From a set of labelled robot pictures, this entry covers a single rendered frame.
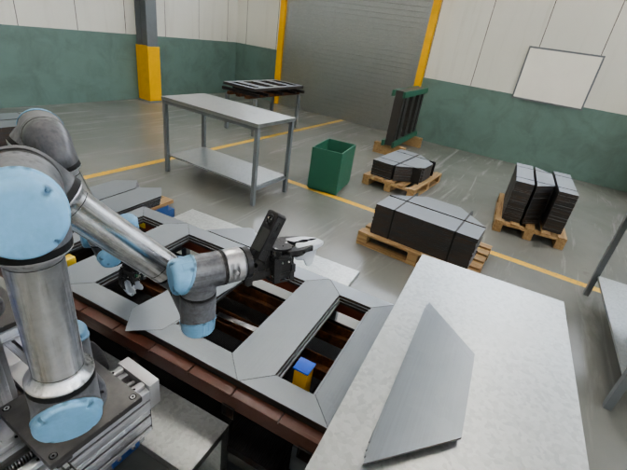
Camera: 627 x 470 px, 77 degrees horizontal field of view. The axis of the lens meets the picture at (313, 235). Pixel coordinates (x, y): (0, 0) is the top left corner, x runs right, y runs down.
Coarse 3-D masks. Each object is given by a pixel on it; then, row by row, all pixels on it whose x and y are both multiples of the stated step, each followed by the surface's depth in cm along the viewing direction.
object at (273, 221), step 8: (272, 216) 85; (280, 216) 85; (264, 224) 87; (272, 224) 85; (280, 224) 85; (264, 232) 86; (272, 232) 85; (256, 240) 87; (264, 240) 85; (272, 240) 86; (256, 248) 86; (264, 248) 85; (256, 256) 85; (264, 256) 86
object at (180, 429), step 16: (112, 368) 148; (160, 384) 145; (160, 400) 139; (176, 400) 140; (160, 416) 134; (176, 416) 134; (192, 416) 135; (208, 416) 136; (160, 432) 129; (176, 432) 129; (192, 432) 130; (208, 432) 131; (224, 432) 133; (144, 448) 125; (160, 448) 124; (176, 448) 125; (192, 448) 125; (208, 448) 126; (176, 464) 120; (192, 464) 121
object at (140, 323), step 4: (132, 312) 152; (136, 312) 152; (132, 316) 150; (136, 316) 150; (140, 316) 150; (128, 320) 148; (132, 320) 148; (136, 320) 148; (140, 320) 149; (144, 320) 149; (148, 320) 149; (132, 324) 146; (136, 324) 147; (140, 324) 147; (144, 324) 147; (148, 324) 147; (152, 324) 148; (136, 328) 145; (140, 328) 145; (144, 328) 145; (148, 328) 145; (152, 328) 146; (156, 328) 146; (160, 328) 146
